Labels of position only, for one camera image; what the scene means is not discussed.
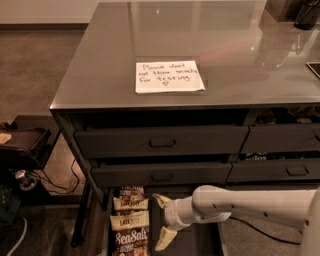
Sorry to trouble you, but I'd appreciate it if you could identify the dark bag on floor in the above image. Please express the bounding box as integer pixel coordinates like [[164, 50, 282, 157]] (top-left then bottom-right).
[[0, 184, 21, 225]]

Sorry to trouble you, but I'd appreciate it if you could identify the black cable under side table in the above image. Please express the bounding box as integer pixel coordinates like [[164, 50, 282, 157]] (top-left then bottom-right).
[[31, 157, 81, 196]]

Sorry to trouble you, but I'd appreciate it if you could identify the top right drawer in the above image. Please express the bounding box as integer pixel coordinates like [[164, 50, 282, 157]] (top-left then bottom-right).
[[241, 124, 320, 153]]

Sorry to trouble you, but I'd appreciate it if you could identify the round metal object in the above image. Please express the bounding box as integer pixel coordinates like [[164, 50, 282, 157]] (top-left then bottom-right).
[[15, 170, 38, 191]]

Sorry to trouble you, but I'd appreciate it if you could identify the open bottom left drawer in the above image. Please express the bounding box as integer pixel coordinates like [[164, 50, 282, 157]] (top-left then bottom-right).
[[101, 185, 229, 256]]

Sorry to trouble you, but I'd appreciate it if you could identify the black bin on counter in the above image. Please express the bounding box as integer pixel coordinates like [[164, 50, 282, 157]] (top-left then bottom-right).
[[294, 0, 320, 30]]

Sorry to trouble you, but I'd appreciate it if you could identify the white handwritten paper note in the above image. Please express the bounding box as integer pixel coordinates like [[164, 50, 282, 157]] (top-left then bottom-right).
[[135, 61, 205, 94]]

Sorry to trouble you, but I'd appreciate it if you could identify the middle left drawer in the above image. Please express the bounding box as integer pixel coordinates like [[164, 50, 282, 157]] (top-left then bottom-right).
[[92, 162, 231, 187]]

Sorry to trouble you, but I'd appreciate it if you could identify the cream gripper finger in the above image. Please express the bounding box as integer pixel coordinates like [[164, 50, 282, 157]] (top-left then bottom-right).
[[155, 226, 177, 251], [152, 193, 171, 209]]

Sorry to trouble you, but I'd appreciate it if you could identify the white cable on floor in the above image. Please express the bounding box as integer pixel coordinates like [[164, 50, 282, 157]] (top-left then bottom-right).
[[6, 217, 29, 256]]

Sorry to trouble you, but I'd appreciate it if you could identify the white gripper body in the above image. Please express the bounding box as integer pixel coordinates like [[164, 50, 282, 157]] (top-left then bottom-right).
[[164, 197, 200, 231]]

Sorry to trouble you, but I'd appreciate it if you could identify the grey drawer cabinet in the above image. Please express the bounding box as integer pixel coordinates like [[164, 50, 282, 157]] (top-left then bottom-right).
[[50, 0, 320, 253]]

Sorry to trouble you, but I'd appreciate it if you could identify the dark tablet on counter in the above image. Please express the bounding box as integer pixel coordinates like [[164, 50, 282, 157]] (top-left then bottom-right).
[[306, 62, 320, 79]]

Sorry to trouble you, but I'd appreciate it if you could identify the front brown sea salt chip bag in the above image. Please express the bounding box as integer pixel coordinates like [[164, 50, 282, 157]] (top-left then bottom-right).
[[110, 210, 150, 256]]

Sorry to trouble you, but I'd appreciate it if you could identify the middle right drawer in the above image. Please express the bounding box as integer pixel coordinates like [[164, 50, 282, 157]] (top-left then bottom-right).
[[227, 158, 320, 183]]

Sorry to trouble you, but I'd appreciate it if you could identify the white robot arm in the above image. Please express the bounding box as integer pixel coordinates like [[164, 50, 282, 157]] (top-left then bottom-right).
[[153, 185, 320, 256]]

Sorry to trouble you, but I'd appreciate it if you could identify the middle brown chip bag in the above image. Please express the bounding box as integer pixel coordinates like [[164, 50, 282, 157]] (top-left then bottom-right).
[[113, 197, 148, 216]]

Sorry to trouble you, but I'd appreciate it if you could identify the top left drawer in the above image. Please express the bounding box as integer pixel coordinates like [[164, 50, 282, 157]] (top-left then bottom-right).
[[74, 126, 249, 159]]

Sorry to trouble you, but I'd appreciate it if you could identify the bottom right drawer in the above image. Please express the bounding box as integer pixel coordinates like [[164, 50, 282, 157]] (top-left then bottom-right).
[[225, 183, 320, 191]]

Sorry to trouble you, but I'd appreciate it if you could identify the rear brown chip bag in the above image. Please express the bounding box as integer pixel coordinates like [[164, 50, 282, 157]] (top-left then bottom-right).
[[119, 185, 145, 201]]

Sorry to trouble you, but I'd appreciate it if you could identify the black cable on floor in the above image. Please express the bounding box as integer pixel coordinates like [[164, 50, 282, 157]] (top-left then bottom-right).
[[229, 216, 302, 246]]

